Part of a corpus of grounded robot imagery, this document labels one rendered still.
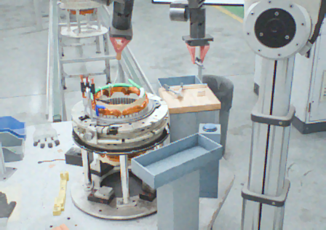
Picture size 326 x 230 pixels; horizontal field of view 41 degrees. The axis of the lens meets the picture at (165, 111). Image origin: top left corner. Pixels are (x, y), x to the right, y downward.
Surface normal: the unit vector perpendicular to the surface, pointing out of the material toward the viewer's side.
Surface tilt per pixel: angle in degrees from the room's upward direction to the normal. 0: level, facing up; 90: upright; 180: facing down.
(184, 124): 90
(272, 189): 90
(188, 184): 90
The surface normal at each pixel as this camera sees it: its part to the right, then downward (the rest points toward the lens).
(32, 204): -0.01, -0.91
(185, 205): 0.61, 0.33
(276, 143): -0.40, 0.39
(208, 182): -0.11, 0.42
